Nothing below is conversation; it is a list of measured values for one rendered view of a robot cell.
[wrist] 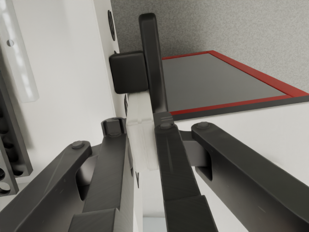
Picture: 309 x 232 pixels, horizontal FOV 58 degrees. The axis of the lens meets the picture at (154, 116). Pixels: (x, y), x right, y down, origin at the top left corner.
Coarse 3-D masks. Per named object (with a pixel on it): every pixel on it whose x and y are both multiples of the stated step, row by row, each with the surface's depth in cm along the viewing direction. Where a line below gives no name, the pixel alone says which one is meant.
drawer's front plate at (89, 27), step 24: (72, 0) 16; (96, 0) 17; (72, 24) 16; (96, 24) 17; (96, 48) 17; (96, 72) 17; (96, 96) 18; (120, 96) 23; (96, 120) 18; (96, 144) 19
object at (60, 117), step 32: (32, 0) 24; (32, 32) 25; (64, 32) 25; (0, 64) 26; (32, 64) 26; (64, 64) 26; (64, 96) 27; (32, 128) 28; (64, 128) 28; (32, 160) 29
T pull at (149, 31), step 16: (144, 16) 18; (144, 32) 18; (144, 48) 19; (112, 64) 19; (128, 64) 19; (144, 64) 19; (160, 64) 19; (128, 80) 19; (144, 80) 19; (160, 80) 19; (160, 96) 20
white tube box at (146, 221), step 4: (144, 220) 41; (148, 220) 41; (152, 220) 41; (156, 220) 41; (160, 220) 41; (164, 220) 41; (144, 224) 40; (148, 224) 40; (152, 224) 40; (156, 224) 40; (160, 224) 40; (164, 224) 40; (144, 228) 39; (148, 228) 39; (152, 228) 39; (156, 228) 40; (160, 228) 40; (164, 228) 40
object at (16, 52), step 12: (0, 0) 23; (0, 12) 23; (12, 12) 24; (0, 24) 24; (12, 24) 24; (12, 36) 24; (12, 48) 24; (24, 48) 25; (12, 60) 25; (24, 60) 25; (12, 72) 25; (24, 72) 25; (24, 84) 25; (24, 96) 26; (36, 96) 26
